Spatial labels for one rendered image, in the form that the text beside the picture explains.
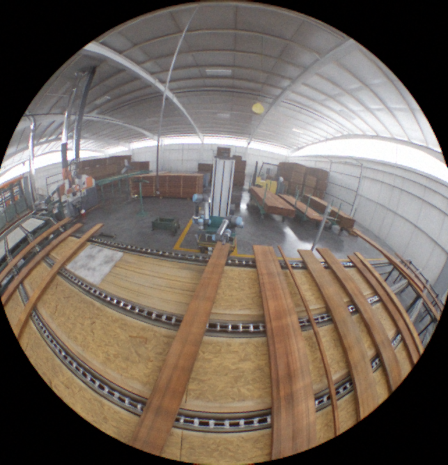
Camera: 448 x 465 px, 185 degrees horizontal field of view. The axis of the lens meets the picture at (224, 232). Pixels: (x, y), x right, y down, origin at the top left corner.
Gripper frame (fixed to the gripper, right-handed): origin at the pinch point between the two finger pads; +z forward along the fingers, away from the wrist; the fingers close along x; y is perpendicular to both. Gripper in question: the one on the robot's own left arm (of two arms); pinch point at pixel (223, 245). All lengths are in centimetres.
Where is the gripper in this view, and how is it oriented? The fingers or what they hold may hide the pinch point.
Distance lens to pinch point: 142.6
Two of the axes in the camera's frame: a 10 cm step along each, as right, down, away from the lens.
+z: -1.9, 4.5, -8.7
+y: -9.8, -1.7, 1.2
